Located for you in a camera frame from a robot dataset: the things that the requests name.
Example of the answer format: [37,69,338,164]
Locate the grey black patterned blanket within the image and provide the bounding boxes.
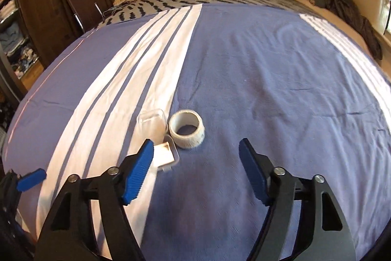
[98,0,315,31]

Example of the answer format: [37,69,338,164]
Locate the white storage box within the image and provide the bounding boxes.
[354,0,391,35]

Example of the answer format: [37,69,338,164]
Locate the folded metal frame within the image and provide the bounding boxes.
[62,0,106,34]

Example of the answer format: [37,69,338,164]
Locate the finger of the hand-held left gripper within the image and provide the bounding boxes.
[8,168,47,193]

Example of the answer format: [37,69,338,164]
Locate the white charger cables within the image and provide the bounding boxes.
[110,0,135,10]

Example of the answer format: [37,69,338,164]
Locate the shelf of folded clothes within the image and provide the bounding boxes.
[0,0,41,79]

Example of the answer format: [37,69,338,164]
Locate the blue white striped bedsheet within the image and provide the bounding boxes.
[1,2,391,261]

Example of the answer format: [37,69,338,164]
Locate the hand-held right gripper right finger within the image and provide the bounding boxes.
[238,138,357,261]

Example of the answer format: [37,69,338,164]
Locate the white tape roll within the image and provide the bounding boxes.
[169,110,205,149]

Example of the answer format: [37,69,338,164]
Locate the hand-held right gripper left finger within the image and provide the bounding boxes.
[34,139,155,261]

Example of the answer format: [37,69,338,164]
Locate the clear plastic box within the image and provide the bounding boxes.
[136,108,180,173]

